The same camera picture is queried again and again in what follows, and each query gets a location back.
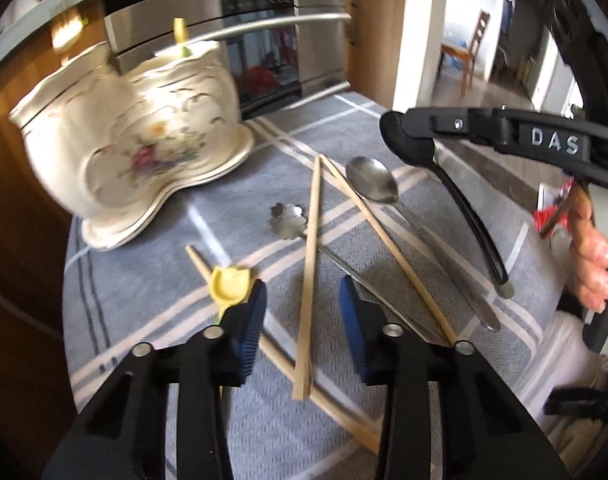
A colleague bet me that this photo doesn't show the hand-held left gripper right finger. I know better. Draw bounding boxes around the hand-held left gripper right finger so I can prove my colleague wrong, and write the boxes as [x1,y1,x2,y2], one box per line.
[338,275,570,480]

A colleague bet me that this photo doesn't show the wooden chopstick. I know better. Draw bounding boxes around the wooden chopstick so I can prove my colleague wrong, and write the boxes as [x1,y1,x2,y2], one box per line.
[322,155,459,348]
[291,155,323,402]
[185,244,385,453]

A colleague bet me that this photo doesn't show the silver metal spoon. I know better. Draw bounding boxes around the silver metal spoon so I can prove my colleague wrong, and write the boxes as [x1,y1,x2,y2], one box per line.
[345,156,501,332]

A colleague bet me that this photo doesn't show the red and white packet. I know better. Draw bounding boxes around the red and white packet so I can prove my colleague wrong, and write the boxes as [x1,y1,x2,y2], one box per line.
[533,182,577,238]

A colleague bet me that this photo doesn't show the yellow tulip-shaped utensil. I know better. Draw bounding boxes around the yellow tulip-shaped utensil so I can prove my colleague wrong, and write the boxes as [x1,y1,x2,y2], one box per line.
[172,17,193,59]
[209,266,255,323]

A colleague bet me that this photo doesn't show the black plastic utensil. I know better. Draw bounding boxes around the black plastic utensil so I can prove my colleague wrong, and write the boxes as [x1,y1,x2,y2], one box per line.
[431,157,514,300]

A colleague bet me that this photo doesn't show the cream floral ceramic utensil holder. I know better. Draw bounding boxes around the cream floral ceramic utensil holder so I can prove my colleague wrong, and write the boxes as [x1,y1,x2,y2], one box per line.
[8,40,255,251]

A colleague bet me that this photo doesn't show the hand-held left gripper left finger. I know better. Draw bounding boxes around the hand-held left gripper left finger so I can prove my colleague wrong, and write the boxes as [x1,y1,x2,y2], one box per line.
[44,279,267,480]

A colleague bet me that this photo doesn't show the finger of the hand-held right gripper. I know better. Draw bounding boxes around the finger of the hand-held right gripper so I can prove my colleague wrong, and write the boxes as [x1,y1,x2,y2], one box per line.
[379,105,510,162]

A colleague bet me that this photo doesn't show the stainless steel oven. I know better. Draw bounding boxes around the stainless steel oven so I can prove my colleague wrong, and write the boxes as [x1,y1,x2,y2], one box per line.
[104,0,355,122]

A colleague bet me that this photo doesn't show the wooden dining chair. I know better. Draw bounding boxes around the wooden dining chair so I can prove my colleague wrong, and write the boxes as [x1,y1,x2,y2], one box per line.
[438,9,492,95]

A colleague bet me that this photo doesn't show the silver flower-shaped spoon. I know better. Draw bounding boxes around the silver flower-shaped spoon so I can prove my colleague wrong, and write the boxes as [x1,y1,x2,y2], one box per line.
[269,202,437,343]

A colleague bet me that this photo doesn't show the person's right hand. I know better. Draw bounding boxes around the person's right hand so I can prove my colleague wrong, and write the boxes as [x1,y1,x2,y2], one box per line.
[566,192,608,311]

